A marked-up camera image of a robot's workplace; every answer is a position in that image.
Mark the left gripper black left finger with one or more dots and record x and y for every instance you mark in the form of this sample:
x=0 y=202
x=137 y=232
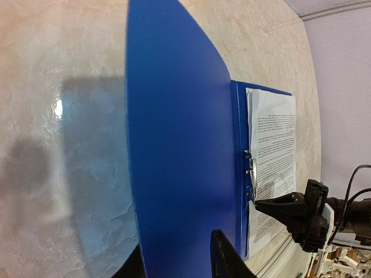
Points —
x=133 y=266

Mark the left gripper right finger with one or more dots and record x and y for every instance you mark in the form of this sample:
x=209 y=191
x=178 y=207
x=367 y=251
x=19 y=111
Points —
x=225 y=261

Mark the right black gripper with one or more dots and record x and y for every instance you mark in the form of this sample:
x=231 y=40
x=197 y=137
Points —
x=290 y=210

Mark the metal folder clip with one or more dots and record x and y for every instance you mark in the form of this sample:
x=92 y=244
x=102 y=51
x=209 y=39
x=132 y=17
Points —
x=251 y=171

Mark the printed paper sheet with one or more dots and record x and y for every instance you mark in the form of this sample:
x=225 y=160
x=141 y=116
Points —
x=272 y=142

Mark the blue plastic folder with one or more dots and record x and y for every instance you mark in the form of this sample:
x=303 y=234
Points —
x=187 y=132

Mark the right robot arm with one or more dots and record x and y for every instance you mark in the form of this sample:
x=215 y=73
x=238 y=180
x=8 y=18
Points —
x=353 y=218

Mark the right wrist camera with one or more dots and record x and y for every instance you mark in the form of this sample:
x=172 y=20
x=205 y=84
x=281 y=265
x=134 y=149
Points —
x=316 y=195

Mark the right aluminium frame post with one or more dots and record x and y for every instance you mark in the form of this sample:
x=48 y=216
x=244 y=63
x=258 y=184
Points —
x=337 y=9

